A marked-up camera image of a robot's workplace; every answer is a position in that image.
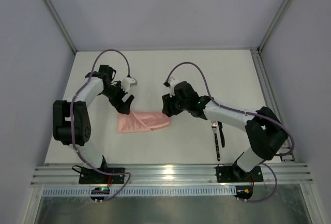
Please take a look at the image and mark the pink cloth napkin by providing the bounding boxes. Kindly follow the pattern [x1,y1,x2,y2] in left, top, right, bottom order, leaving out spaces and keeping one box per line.
[117,111,171,133]

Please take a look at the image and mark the black handled fork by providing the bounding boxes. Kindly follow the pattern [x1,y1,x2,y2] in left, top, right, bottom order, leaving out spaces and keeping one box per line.
[211,121,220,161]

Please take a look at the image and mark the black handled knife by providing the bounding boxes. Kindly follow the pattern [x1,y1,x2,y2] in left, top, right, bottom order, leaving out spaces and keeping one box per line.
[217,122,225,148]

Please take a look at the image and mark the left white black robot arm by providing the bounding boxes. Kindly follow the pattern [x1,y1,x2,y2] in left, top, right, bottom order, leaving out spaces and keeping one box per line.
[52,65,138,176]

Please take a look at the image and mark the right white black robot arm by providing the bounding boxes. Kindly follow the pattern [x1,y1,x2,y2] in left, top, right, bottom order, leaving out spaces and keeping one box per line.
[162,78,289,182]

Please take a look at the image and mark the left black controller board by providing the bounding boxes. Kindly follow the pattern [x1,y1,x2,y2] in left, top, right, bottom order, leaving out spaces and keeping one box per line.
[90,186,110,203]

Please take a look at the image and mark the black controller board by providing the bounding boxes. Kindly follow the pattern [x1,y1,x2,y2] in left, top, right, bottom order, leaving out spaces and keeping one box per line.
[234,185,253,201]
[90,186,110,203]

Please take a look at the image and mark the right black controller board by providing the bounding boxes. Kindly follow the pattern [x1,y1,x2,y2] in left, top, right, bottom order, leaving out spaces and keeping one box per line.
[234,185,253,201]

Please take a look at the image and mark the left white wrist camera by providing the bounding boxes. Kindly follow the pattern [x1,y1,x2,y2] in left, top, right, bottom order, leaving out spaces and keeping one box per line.
[121,77,138,92]

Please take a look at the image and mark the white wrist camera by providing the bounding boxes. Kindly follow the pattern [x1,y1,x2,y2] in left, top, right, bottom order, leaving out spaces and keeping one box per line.
[163,77,180,88]
[121,77,138,92]

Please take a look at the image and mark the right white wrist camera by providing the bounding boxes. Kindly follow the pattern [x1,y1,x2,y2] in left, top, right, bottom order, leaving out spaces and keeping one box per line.
[163,77,180,88]

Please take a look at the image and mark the aluminium front rail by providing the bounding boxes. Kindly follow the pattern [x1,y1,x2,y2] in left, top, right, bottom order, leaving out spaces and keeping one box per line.
[31,163,313,187]

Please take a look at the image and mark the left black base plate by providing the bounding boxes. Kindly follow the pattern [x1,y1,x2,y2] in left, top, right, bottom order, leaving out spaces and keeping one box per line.
[79,167,125,185]

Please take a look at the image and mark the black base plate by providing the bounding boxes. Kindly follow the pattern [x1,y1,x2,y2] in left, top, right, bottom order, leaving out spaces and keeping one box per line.
[79,167,125,185]
[215,165,264,183]

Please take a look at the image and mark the right aluminium side rail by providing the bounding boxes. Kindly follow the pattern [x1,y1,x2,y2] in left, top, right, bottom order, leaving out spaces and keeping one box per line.
[250,49,296,163]

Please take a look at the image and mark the slotted grey cable duct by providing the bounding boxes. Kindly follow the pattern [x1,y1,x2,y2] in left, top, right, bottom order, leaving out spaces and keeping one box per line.
[42,185,235,197]

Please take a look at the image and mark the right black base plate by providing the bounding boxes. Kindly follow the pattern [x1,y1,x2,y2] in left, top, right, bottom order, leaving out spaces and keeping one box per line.
[215,165,264,183]

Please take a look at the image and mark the left aluminium corner post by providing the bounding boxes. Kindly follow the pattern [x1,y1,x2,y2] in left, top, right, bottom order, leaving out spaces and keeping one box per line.
[42,0,78,54]

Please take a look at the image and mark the aluminium corner post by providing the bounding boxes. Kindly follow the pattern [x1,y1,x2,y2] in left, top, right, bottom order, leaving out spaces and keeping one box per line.
[257,0,293,53]
[42,0,78,54]

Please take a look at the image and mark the right aluminium corner post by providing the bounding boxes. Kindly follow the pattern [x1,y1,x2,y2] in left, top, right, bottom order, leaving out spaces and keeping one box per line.
[257,0,293,53]

